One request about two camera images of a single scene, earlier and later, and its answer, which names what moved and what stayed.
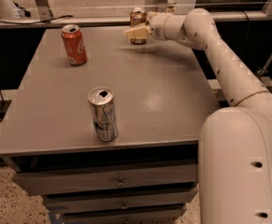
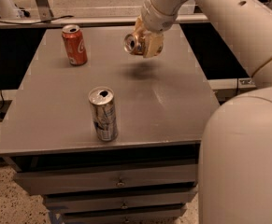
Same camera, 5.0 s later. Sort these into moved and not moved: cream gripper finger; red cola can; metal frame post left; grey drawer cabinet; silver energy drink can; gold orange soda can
Moved: cream gripper finger; gold orange soda can
Not moved: grey drawer cabinet; silver energy drink can; metal frame post left; red cola can
